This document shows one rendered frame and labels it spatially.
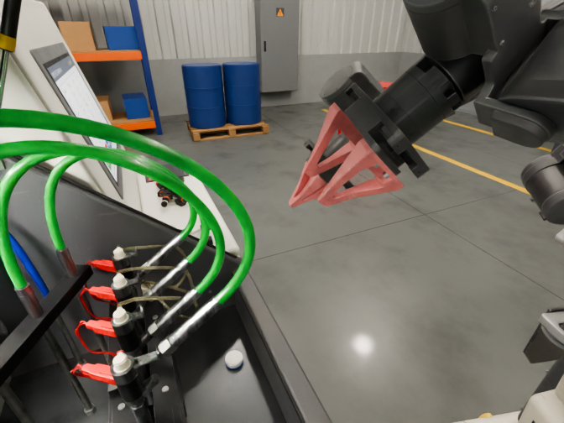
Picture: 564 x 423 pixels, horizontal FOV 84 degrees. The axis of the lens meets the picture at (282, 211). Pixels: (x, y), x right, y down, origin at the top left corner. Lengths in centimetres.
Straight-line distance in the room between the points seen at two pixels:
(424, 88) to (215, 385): 67
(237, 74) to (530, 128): 493
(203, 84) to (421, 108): 477
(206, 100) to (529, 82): 487
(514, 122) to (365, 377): 160
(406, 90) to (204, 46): 659
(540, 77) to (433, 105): 7
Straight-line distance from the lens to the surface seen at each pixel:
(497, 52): 28
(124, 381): 48
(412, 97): 31
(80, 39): 556
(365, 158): 28
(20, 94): 68
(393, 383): 181
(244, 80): 514
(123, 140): 31
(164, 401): 60
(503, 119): 29
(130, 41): 555
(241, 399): 75
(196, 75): 501
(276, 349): 66
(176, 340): 45
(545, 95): 28
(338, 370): 179
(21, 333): 61
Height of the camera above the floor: 148
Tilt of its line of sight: 30 degrees down
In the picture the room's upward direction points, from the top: straight up
